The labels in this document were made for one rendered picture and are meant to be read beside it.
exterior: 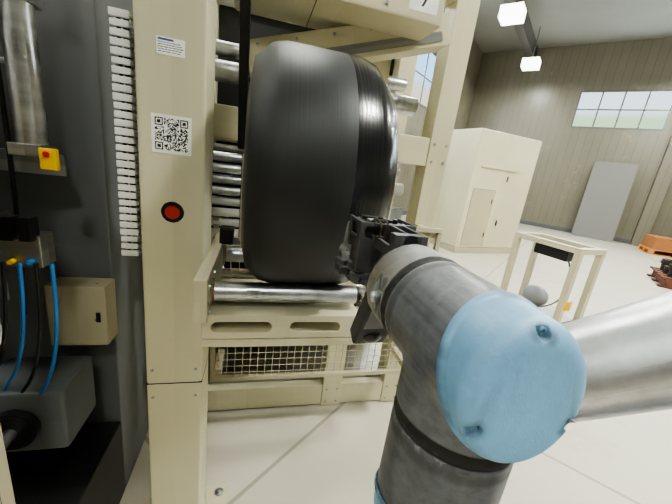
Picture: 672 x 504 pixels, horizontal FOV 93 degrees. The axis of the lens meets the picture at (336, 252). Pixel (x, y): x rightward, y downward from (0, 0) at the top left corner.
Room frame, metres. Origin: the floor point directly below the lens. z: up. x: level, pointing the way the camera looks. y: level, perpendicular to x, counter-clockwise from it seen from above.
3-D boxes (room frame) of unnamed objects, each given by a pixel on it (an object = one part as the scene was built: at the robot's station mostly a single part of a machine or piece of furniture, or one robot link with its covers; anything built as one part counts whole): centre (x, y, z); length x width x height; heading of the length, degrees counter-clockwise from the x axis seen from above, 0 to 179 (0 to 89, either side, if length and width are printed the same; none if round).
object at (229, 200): (1.14, 0.45, 1.05); 0.20 x 0.15 x 0.30; 105
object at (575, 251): (2.84, -1.95, 0.40); 0.60 x 0.35 x 0.80; 25
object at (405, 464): (0.21, -0.11, 0.98); 0.12 x 0.09 x 0.12; 146
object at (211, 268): (0.79, 0.31, 0.90); 0.40 x 0.03 x 0.10; 15
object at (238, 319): (0.70, 0.10, 0.83); 0.36 x 0.09 x 0.06; 105
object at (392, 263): (0.29, -0.08, 1.10); 0.10 x 0.05 x 0.09; 105
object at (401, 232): (0.37, -0.06, 1.10); 0.12 x 0.08 x 0.09; 15
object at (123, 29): (0.69, 0.46, 1.19); 0.05 x 0.04 x 0.48; 15
